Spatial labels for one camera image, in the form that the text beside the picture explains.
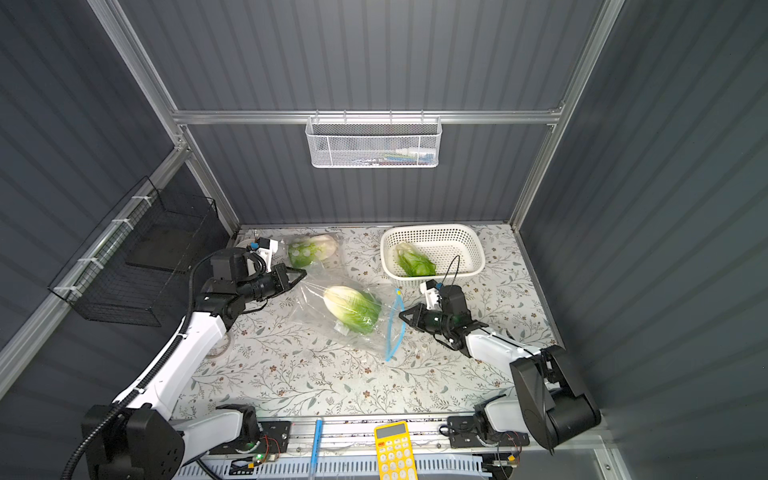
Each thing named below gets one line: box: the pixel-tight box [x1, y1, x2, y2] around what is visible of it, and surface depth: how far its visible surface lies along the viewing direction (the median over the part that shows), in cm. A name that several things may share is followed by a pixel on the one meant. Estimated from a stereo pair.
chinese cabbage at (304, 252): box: [288, 234, 338, 268], surface depth 104 cm
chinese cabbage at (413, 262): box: [396, 242, 437, 277], surface depth 101 cm
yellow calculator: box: [374, 421, 418, 480], surface depth 72 cm
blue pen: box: [311, 419, 323, 477], surface depth 74 cm
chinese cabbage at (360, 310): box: [324, 286, 382, 335], surface depth 84 cm
